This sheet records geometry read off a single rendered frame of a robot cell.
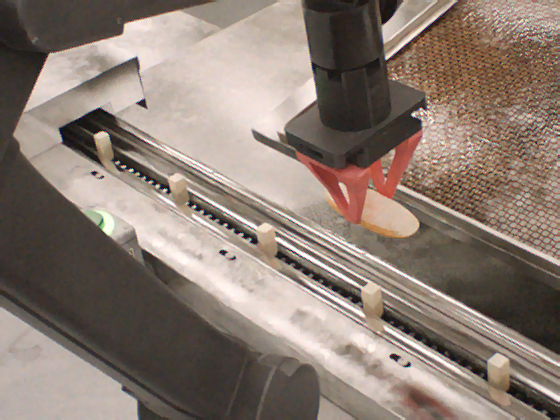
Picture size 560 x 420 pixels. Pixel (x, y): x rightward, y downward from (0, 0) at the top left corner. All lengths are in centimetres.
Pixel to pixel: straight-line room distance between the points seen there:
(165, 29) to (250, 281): 66
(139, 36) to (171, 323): 99
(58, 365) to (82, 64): 41
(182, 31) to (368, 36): 77
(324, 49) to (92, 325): 34
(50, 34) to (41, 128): 81
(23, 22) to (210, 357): 29
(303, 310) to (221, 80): 52
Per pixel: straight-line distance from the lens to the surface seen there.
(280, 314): 95
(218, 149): 127
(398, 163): 90
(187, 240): 106
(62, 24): 45
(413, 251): 107
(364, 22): 80
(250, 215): 110
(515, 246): 95
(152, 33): 157
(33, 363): 104
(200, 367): 65
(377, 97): 84
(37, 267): 50
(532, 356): 90
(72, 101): 126
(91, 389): 99
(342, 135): 85
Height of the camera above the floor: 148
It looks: 35 degrees down
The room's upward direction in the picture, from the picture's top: 9 degrees counter-clockwise
